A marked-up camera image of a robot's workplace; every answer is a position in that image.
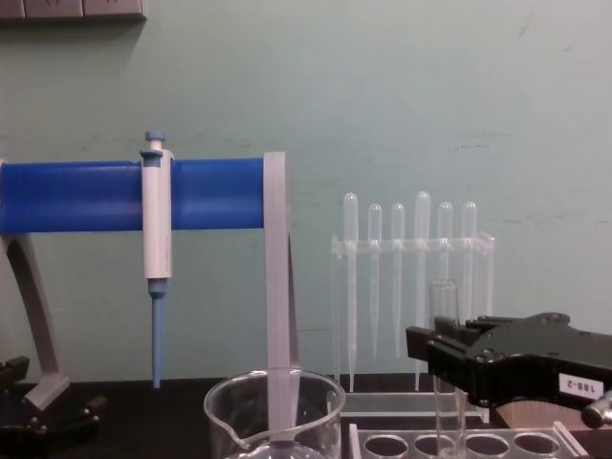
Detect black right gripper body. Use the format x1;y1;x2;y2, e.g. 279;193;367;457
466;312;612;411

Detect wall socket panel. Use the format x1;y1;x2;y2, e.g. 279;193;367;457
0;0;148;24

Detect clear glass test tube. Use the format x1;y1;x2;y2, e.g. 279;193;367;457
427;277;468;459

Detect clear test tube rack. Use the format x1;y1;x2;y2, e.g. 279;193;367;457
348;420;590;459

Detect large clear transfer pipette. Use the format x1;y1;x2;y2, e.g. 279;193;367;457
413;190;431;391
342;191;361;393

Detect clear acrylic pipette rack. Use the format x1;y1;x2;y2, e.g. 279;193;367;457
330;230;497;425

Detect blue and grey pipette stand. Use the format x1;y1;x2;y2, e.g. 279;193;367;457
0;151;305;447

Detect clear glass beaker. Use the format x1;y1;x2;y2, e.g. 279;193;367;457
204;366;347;459

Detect small clear transfer pipette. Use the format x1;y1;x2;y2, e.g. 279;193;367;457
460;200;479;322
437;201;455;319

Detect white and blue micropipette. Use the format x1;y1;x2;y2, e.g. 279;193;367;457
139;130;176;389

